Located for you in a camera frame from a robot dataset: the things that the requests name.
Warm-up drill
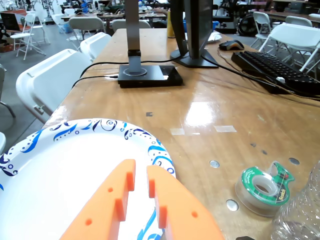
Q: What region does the black monitor cable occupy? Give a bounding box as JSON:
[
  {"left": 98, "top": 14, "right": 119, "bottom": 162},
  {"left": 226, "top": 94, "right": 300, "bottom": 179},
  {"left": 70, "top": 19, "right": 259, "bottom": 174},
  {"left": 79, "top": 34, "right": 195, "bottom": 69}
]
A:
[{"left": 215, "top": 63, "right": 278, "bottom": 88}]

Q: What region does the black keyboard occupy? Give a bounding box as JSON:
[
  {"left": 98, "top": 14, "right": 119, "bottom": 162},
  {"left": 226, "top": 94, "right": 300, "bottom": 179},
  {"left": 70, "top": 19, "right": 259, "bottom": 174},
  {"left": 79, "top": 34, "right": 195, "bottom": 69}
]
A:
[{"left": 230, "top": 50, "right": 320, "bottom": 96}]

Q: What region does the black orange computer mouse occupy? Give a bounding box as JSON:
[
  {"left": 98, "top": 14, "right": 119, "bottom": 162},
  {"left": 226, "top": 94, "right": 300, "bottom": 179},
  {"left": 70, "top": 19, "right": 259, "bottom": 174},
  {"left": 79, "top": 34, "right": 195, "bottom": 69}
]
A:
[{"left": 218, "top": 39, "right": 245, "bottom": 52}]

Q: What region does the black computer monitor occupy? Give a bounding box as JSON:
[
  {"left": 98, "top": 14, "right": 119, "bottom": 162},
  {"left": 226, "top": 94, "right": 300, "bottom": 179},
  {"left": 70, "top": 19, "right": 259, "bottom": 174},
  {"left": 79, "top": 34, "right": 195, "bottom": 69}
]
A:
[{"left": 170, "top": 0, "right": 220, "bottom": 69}]

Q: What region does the clear ribbed water bottle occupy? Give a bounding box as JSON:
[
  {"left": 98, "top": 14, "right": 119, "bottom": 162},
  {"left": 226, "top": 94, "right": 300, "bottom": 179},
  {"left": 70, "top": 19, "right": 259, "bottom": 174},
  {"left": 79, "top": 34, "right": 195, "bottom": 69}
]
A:
[{"left": 270, "top": 159, "right": 320, "bottom": 240}]

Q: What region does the white folding chair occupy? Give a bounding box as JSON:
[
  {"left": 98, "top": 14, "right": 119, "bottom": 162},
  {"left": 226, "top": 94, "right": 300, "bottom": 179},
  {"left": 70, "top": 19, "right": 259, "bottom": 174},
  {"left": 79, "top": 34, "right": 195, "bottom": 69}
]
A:
[
  {"left": 79, "top": 31, "right": 112, "bottom": 62},
  {"left": 250, "top": 10, "right": 273, "bottom": 50},
  {"left": 15, "top": 48, "right": 91, "bottom": 125},
  {"left": 284, "top": 15, "right": 314, "bottom": 28},
  {"left": 258, "top": 22, "right": 320, "bottom": 74},
  {"left": 9, "top": 11, "right": 48, "bottom": 61},
  {"left": 111, "top": 19, "right": 152, "bottom": 34},
  {"left": 68, "top": 16, "right": 106, "bottom": 51}
]

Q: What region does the yellow drink can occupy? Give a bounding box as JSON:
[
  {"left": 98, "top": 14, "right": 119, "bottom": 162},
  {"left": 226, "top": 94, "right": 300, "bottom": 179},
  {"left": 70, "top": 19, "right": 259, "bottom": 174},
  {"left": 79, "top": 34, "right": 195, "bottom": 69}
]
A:
[{"left": 166, "top": 9, "right": 176, "bottom": 39}]

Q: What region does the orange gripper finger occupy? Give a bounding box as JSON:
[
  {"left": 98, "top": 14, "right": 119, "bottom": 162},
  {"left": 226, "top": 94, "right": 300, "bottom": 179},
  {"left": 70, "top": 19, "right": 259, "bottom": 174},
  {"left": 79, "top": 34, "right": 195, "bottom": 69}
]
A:
[
  {"left": 146, "top": 164, "right": 226, "bottom": 240},
  {"left": 59, "top": 158, "right": 137, "bottom": 240}
]

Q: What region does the paper plate blue swirl pattern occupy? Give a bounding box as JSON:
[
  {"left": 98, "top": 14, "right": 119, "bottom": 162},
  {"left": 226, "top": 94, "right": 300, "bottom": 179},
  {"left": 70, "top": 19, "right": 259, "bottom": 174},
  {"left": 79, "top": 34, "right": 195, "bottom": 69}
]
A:
[{"left": 0, "top": 118, "right": 177, "bottom": 240}]

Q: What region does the long black table cable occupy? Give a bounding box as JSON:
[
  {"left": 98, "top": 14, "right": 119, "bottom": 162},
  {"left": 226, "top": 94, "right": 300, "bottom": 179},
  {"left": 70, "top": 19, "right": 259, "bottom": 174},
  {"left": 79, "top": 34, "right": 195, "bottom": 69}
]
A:
[{"left": 79, "top": 58, "right": 177, "bottom": 79}]

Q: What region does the green Scotch tape dispenser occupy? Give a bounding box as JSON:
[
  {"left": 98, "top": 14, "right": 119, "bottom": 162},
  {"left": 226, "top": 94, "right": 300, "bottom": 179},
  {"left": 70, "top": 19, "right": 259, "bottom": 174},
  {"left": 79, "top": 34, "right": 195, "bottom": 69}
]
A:
[{"left": 234, "top": 160, "right": 296, "bottom": 218}]

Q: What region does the thin black lamp cable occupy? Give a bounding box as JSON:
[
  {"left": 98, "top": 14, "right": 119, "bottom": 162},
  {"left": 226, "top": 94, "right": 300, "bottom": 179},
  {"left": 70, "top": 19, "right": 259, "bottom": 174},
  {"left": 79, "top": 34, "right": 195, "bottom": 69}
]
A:
[{"left": 71, "top": 74, "right": 120, "bottom": 89}]

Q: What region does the black desk lamp base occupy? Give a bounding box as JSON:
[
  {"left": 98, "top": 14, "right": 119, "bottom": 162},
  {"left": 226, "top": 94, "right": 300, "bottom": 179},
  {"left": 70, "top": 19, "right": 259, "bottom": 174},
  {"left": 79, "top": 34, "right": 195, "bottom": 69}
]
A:
[{"left": 117, "top": 0, "right": 184, "bottom": 89}]

